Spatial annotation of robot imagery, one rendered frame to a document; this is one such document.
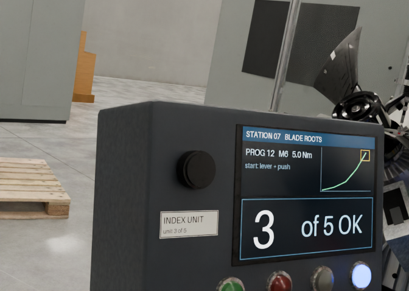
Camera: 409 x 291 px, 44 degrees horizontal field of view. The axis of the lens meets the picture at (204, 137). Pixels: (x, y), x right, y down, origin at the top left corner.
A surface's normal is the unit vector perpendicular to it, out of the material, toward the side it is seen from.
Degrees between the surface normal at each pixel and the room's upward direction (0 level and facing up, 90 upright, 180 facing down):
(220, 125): 75
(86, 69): 90
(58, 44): 90
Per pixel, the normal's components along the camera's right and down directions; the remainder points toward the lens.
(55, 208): 0.46, 0.19
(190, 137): 0.55, -0.02
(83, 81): 0.69, 0.25
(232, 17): -0.71, 0.00
